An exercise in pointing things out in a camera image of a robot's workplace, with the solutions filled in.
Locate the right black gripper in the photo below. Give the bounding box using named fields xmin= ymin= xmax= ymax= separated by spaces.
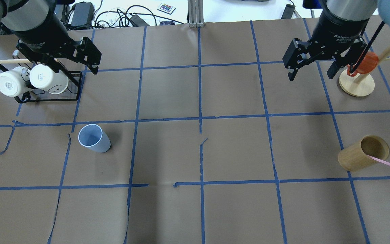
xmin=283 ymin=17 xmax=367 ymax=81

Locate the white mug left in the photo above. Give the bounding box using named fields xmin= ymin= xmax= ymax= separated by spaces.
xmin=0 ymin=66 xmax=33 ymax=97

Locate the white mug right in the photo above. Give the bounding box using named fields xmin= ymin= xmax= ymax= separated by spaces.
xmin=29 ymin=64 xmax=69 ymax=95

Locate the white mug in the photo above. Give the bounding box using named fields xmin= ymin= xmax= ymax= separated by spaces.
xmin=0 ymin=66 xmax=33 ymax=97
xmin=29 ymin=64 xmax=69 ymax=95

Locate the wooden mug tree stand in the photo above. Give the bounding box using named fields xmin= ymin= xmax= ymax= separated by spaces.
xmin=338 ymin=45 xmax=390 ymax=97

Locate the pink chopstick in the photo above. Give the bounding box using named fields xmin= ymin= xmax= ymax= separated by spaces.
xmin=366 ymin=155 xmax=390 ymax=167

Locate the bamboo cylinder holder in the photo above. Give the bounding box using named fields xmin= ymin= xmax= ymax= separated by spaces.
xmin=338 ymin=135 xmax=390 ymax=172

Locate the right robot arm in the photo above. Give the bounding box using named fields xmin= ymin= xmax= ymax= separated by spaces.
xmin=283 ymin=0 xmax=390 ymax=81

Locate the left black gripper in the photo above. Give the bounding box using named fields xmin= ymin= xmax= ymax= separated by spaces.
xmin=14 ymin=20 xmax=102 ymax=75

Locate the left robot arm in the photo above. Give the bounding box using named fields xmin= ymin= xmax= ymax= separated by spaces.
xmin=0 ymin=0 xmax=102 ymax=74

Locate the black power brick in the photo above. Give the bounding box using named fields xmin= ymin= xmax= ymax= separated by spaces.
xmin=70 ymin=2 xmax=94 ymax=28

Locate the light blue cup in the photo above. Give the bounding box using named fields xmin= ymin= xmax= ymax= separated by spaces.
xmin=78 ymin=124 xmax=111 ymax=153

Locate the small remote control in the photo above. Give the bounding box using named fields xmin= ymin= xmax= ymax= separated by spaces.
xmin=157 ymin=3 xmax=176 ymax=15

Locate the black wire mug rack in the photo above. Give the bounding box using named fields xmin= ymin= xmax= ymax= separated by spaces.
xmin=11 ymin=62 xmax=83 ymax=104

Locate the aluminium frame post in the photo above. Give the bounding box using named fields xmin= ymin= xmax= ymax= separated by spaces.
xmin=188 ymin=0 xmax=205 ymax=28

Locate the orange cup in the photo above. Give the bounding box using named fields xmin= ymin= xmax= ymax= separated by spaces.
xmin=347 ymin=52 xmax=379 ymax=77

